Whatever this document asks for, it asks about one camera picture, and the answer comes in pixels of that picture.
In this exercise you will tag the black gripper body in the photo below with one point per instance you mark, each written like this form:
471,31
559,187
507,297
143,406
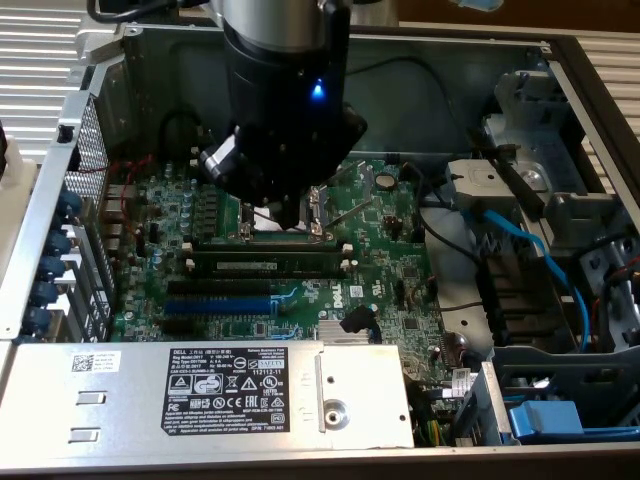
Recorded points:
285,125

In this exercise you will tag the green RAM stick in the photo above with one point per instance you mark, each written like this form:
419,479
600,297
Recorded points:
300,260

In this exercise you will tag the round coin battery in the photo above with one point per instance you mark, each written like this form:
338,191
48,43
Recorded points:
385,180

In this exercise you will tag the grey metal PC case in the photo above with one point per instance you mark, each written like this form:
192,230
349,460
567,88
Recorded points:
425,110

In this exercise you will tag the thin metal locking lever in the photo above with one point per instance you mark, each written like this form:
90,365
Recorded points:
350,212

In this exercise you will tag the CPU socket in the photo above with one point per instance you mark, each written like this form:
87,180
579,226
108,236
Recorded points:
315,220

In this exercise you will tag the green Dell motherboard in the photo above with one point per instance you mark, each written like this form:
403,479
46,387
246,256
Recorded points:
380,250

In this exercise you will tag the long black expansion slot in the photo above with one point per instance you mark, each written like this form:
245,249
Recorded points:
220,287

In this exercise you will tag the blue expansion slot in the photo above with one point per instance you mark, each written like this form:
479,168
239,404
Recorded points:
220,305

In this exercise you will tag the blue expansion slot clip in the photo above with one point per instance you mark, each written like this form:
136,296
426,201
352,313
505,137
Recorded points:
69,205
52,267
45,294
37,320
59,242

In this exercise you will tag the aluminium corner block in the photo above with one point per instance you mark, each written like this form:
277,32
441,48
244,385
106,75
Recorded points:
97,40

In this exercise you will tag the short black expansion slot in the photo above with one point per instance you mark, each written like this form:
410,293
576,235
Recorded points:
177,325

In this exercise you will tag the black diagonal strut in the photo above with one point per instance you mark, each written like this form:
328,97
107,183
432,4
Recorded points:
520,185

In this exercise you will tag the grey metal disk bay cage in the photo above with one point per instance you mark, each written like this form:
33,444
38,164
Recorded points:
550,150

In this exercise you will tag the silver finned chipset heatsink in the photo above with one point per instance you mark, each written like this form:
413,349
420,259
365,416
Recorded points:
330,332

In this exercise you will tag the silver power supply black label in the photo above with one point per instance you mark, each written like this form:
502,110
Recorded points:
125,395

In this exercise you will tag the white barcode tag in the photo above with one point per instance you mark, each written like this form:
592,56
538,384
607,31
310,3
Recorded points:
461,381

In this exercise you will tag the dark grey disk bay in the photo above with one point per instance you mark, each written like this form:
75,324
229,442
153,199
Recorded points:
550,370

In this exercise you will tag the blue plastic disk latch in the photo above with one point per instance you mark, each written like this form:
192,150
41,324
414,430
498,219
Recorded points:
545,420

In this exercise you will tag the silver disk bay bracket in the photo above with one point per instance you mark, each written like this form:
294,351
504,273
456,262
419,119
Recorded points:
480,182

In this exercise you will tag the black ribbed plastic bracket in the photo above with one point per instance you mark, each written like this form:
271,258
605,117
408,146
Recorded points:
525,300

